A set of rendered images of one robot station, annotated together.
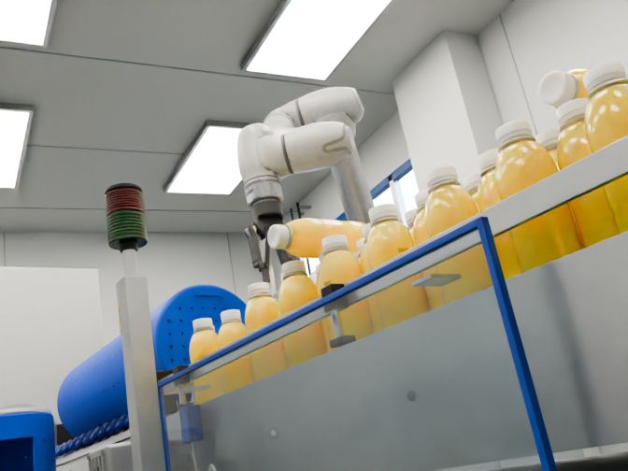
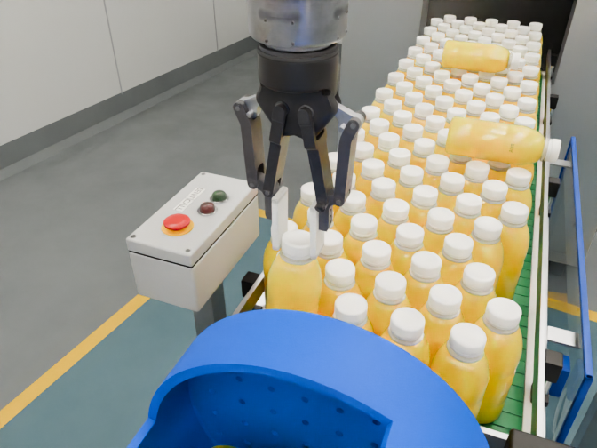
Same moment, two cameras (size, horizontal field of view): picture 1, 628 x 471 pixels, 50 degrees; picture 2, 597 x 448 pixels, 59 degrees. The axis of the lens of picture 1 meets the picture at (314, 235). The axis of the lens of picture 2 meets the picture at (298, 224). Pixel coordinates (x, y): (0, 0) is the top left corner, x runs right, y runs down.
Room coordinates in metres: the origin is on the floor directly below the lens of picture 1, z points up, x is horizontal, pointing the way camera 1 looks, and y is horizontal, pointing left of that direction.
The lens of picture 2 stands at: (1.81, 0.53, 1.51)
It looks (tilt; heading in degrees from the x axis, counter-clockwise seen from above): 34 degrees down; 239
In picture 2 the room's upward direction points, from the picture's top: straight up
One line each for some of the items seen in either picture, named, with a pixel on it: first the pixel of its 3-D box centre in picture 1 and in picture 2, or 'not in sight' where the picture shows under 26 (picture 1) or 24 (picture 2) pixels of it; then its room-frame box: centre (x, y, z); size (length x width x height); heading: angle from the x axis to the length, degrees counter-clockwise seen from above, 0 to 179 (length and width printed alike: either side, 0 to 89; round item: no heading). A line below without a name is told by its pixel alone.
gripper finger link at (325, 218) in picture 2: (262, 272); (333, 210); (1.53, 0.13, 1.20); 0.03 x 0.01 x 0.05; 127
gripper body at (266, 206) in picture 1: (268, 221); (298, 88); (1.55, 0.10, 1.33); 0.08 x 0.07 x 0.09; 127
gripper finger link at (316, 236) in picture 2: (270, 283); (317, 227); (1.54, 0.12, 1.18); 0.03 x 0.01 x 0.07; 37
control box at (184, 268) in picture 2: not in sight; (200, 236); (1.60, -0.10, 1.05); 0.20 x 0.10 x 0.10; 37
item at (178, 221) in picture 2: not in sight; (177, 222); (1.64, -0.07, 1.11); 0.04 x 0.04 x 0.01
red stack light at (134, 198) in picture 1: (124, 206); not in sight; (1.06, 0.31, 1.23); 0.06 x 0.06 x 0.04
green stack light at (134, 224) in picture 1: (127, 230); not in sight; (1.06, 0.31, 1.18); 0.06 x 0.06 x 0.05
